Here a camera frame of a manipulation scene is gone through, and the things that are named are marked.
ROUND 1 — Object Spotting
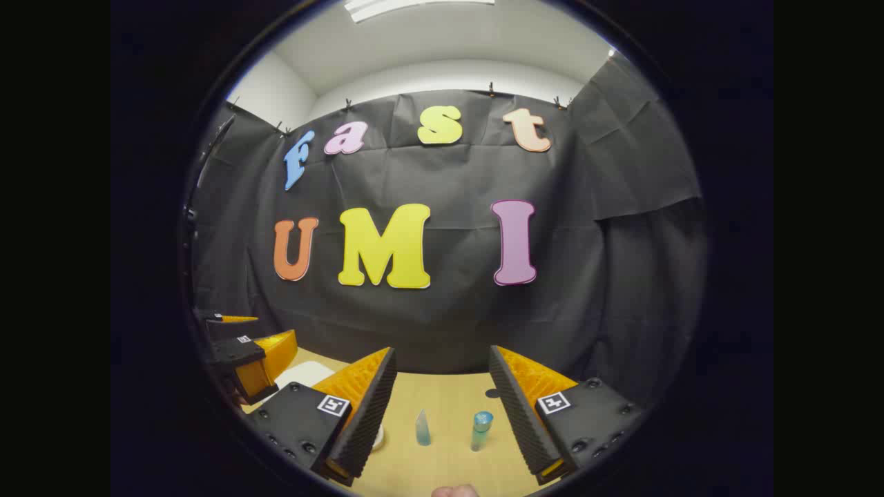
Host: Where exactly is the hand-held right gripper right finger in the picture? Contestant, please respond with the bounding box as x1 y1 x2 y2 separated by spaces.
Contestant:
489 345 646 486

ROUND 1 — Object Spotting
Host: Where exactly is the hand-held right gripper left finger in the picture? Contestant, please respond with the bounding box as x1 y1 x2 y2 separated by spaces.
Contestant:
245 347 398 487

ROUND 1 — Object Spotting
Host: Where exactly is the white suitcase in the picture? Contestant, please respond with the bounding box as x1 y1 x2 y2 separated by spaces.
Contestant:
273 360 386 453

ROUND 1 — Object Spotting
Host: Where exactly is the blue skin care bottle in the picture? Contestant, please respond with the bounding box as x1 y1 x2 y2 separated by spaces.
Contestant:
471 411 494 452

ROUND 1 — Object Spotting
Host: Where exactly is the black backdrop cloth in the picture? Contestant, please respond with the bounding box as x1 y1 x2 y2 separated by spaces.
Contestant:
186 52 709 415

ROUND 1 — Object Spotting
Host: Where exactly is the ceiling light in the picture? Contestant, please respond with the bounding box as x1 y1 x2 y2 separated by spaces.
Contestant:
344 0 497 23

